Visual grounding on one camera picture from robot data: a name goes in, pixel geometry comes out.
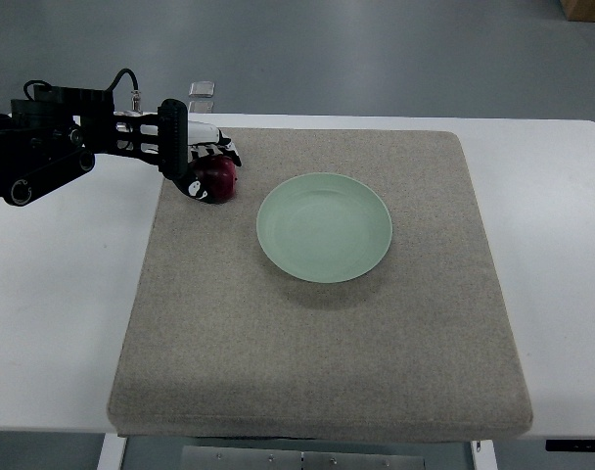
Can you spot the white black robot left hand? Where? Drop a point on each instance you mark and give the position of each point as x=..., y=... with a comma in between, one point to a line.
x=205, y=140

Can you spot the dark red apple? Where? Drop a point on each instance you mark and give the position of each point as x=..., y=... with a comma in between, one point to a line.
x=216, y=179

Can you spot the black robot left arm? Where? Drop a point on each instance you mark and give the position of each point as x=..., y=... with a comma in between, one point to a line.
x=53, y=135

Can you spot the light green plate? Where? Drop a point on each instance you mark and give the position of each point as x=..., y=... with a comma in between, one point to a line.
x=324, y=228

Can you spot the lower clear floor marker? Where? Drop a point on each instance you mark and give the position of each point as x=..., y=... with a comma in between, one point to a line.
x=200, y=107

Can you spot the clear floor marker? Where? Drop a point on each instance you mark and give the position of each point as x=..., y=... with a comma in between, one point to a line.
x=203, y=89
x=200, y=107

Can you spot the upper clear floor marker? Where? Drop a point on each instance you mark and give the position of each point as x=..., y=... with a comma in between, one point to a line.
x=203, y=89

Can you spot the beige fabric cushion mat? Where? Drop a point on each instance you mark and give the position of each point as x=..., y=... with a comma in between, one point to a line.
x=222, y=343

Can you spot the brown cardboard box corner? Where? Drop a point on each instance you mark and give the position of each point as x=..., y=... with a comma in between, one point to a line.
x=579, y=10

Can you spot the black table control panel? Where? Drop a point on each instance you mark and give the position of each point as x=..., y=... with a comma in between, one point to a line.
x=582, y=446

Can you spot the metal base plate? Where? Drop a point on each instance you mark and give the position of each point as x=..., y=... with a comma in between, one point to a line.
x=208, y=457

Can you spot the white table leg frame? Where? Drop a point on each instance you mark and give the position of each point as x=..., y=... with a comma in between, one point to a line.
x=112, y=452

